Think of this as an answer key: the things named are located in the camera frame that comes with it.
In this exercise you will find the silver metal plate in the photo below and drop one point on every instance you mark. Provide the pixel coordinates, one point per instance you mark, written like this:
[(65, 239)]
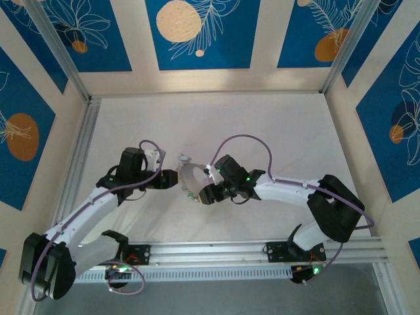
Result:
[(188, 174)]

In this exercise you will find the green plastic key tag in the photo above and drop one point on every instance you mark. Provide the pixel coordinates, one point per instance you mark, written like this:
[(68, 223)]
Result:
[(191, 197)]

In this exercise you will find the pale plastic key tag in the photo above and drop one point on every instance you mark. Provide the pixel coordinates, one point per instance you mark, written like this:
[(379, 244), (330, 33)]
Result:
[(184, 158)]

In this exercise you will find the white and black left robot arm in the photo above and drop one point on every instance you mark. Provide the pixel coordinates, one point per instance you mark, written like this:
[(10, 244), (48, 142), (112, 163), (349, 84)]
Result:
[(85, 213)]

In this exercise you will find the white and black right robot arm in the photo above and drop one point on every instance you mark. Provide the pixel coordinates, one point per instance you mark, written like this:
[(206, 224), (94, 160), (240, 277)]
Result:
[(282, 193)]

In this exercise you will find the black controller box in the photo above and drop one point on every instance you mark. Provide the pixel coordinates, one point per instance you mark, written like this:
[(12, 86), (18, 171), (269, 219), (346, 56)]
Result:
[(300, 277), (115, 274)]

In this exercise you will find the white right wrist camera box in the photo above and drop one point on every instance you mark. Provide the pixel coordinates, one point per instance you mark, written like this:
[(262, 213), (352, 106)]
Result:
[(211, 175)]

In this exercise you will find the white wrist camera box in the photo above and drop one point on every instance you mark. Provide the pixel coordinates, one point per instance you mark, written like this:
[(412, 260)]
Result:
[(152, 154), (211, 175)]

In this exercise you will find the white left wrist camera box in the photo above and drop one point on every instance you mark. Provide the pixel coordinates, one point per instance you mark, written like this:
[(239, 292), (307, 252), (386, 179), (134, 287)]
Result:
[(152, 154)]

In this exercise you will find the aluminium side rail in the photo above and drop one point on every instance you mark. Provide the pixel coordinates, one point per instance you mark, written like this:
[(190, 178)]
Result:
[(87, 131)]

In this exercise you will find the aluminium frame rail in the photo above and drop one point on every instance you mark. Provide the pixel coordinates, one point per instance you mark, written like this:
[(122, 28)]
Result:
[(210, 251)]

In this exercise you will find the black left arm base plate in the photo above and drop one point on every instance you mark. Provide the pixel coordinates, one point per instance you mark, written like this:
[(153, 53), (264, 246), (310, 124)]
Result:
[(144, 254)]

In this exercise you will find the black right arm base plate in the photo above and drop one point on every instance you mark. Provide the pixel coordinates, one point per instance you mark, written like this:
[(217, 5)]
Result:
[(274, 251)]

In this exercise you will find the blue floral wall poster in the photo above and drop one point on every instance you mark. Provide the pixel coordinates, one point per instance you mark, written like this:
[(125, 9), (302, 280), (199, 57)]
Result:
[(416, 251), (374, 39), (295, 39), (374, 157), (108, 49), (19, 98), (41, 55), (229, 49)]

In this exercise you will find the aluminium frame post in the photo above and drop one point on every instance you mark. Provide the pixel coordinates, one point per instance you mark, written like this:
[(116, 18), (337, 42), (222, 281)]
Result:
[(55, 42), (348, 42)]

